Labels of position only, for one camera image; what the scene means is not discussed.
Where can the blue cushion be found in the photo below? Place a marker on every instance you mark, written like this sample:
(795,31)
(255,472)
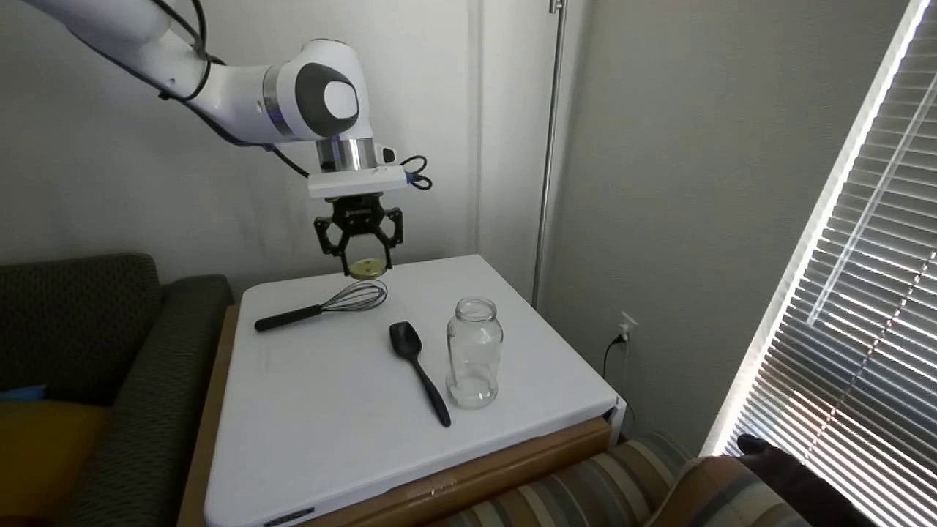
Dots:
(17,393)

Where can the brown wooden table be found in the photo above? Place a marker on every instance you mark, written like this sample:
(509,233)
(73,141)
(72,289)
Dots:
(506,466)

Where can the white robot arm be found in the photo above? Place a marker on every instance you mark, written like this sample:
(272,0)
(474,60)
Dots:
(244,98)

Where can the white window blinds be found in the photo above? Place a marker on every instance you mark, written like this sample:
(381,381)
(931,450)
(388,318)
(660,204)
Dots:
(858,340)

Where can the clear glass jar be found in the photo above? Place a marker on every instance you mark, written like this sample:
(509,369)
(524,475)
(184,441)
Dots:
(474,361)

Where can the thin grey vertical rod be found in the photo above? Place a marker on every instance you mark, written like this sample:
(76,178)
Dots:
(546,178)

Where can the striped sofa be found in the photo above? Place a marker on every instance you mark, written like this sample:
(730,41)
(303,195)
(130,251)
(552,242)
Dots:
(587,492)

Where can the black plastic spatula spoon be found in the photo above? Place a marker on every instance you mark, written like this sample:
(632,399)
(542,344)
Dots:
(404,340)

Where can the white plastic board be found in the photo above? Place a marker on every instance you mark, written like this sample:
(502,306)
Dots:
(322,441)

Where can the black bulky object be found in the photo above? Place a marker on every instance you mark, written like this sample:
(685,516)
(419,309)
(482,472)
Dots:
(799,486)

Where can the white wall outlet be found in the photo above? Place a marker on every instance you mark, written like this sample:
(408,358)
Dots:
(627,324)

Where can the wrist camera mount plate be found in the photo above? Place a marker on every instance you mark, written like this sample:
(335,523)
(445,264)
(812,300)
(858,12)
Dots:
(356,182)

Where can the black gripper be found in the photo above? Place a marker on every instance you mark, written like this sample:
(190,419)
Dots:
(359,216)

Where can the yellow cushion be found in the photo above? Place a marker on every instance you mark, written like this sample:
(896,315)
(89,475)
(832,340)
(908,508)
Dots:
(38,457)

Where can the dark grey sofa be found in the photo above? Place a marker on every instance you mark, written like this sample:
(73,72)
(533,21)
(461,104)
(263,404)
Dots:
(165,390)

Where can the striped sofa cushion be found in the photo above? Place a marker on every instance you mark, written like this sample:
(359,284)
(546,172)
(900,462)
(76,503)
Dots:
(722,500)

